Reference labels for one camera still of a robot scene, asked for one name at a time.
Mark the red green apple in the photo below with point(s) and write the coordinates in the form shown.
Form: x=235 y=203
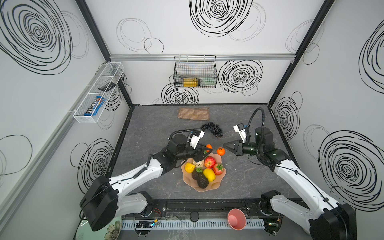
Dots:
x=218 y=169

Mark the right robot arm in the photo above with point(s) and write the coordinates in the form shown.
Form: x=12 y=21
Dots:
x=323 y=217

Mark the large yellow lemon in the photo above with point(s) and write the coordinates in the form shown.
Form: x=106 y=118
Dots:
x=209 y=174

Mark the dark mangosteen green top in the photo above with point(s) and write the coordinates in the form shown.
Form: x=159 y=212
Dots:
x=197 y=173

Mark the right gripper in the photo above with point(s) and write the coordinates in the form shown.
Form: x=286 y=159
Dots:
x=238 y=148

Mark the dark fake avocado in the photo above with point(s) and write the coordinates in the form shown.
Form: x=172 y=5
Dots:
x=203 y=182

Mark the white slotted cable duct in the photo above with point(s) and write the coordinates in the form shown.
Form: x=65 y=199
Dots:
x=221 y=224

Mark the blue candy packet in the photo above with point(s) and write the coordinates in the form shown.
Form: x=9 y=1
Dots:
x=95 y=106

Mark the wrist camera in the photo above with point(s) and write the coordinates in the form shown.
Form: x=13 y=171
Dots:
x=194 y=138
x=243 y=131

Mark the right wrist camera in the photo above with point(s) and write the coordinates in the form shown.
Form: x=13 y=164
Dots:
x=243 y=131

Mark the cream fake pear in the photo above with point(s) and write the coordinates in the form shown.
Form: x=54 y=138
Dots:
x=199 y=164

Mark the small yellow lemon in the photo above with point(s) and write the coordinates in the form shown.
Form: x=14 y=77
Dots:
x=189 y=167

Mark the red fake bell pepper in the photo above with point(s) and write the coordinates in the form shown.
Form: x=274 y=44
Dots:
x=209 y=162

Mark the black grape bunch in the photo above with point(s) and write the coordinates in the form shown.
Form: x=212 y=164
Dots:
x=213 y=128

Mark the black round knob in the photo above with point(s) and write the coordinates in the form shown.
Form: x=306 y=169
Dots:
x=194 y=216

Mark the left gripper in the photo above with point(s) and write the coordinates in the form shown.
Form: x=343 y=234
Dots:
x=196 y=153

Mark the yellow sponge in basket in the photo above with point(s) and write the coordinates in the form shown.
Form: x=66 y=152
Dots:
x=191 y=83

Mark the black wire wall basket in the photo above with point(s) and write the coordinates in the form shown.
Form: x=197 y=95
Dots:
x=193 y=66

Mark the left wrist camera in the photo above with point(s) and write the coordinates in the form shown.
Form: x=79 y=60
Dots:
x=194 y=138

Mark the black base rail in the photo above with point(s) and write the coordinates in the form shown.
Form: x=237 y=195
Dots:
x=252 y=207

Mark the green item in basket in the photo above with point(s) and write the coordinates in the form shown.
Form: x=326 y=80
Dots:
x=208 y=82

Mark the brown woven mat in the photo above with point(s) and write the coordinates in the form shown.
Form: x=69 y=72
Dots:
x=195 y=114

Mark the white wire wall shelf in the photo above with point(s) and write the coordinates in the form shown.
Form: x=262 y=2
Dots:
x=109 y=72

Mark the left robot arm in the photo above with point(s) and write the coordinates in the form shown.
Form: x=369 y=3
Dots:
x=108 y=198

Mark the green floral plate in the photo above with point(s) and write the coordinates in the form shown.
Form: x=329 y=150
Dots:
x=110 y=232

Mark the pink cup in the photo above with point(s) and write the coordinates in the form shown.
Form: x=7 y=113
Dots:
x=236 y=219

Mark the black remote control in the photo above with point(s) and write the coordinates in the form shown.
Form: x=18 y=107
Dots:
x=107 y=87

